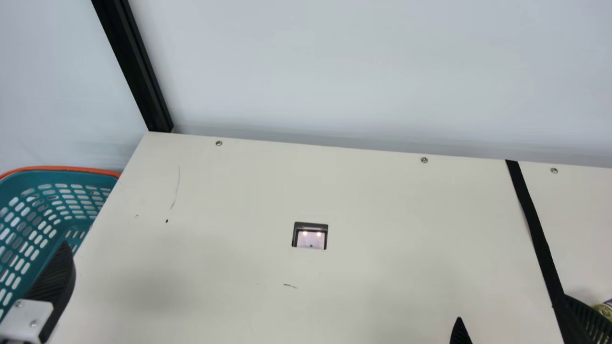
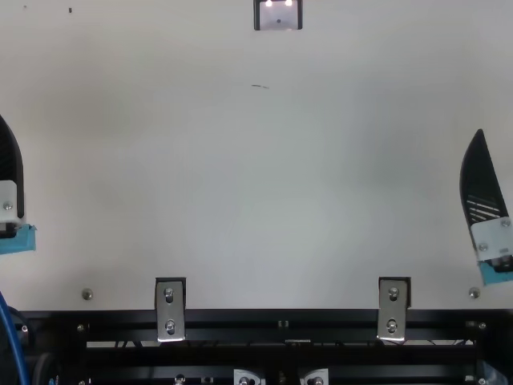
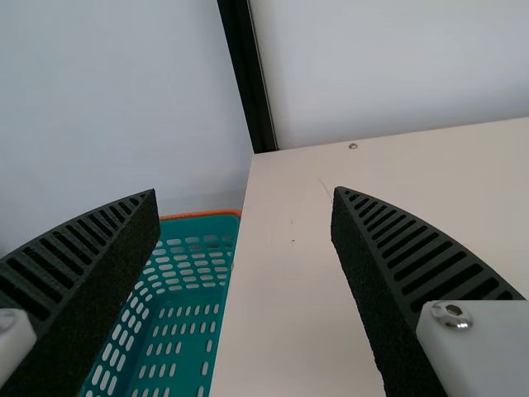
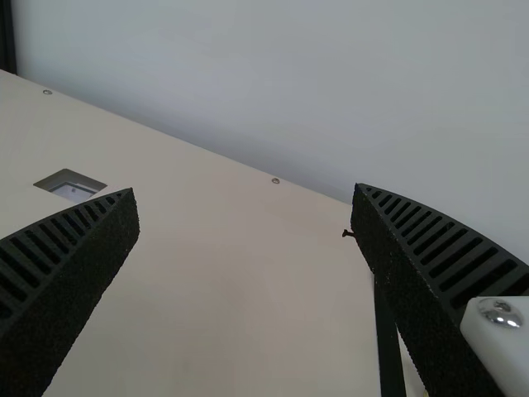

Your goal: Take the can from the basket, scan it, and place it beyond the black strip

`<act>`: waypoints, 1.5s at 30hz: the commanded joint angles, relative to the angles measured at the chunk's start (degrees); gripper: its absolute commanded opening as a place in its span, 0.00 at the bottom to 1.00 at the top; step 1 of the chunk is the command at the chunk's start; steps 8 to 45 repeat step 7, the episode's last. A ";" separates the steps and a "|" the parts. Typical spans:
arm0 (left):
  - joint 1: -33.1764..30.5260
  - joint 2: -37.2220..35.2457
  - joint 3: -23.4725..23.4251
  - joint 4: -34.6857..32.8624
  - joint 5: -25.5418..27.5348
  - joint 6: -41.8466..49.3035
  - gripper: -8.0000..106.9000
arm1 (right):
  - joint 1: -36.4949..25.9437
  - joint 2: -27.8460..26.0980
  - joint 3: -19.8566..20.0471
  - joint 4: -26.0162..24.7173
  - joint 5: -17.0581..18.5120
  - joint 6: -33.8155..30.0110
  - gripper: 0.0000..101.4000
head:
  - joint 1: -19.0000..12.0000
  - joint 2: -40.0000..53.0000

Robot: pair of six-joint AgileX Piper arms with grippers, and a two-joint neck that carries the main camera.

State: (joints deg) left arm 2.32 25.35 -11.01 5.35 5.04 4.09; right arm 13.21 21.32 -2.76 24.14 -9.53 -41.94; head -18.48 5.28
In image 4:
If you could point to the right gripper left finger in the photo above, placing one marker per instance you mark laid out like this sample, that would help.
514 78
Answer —
82 256

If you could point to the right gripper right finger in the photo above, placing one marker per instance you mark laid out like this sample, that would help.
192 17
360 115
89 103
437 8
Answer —
413 264

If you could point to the black post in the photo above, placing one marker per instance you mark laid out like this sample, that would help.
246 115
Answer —
6 33

